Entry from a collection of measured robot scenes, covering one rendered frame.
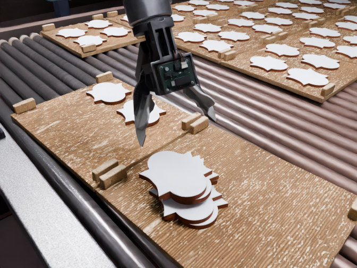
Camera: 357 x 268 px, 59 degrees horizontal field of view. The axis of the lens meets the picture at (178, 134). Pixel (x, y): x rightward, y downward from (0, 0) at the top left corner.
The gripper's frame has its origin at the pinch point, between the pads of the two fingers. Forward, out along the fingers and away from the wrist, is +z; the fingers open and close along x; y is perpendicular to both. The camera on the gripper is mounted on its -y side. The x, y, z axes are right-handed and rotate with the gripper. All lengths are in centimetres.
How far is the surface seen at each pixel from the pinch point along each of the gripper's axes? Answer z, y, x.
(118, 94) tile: -7.8, -40.2, -2.9
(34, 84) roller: -18, -64, -26
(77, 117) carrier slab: -5.4, -34.8, -16.2
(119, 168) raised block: 4.8, -7.8, -11.7
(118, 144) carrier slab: 2.4, -19.8, -9.5
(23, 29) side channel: -46, -118, -27
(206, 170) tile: 7.8, 2.9, 2.6
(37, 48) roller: -34, -98, -23
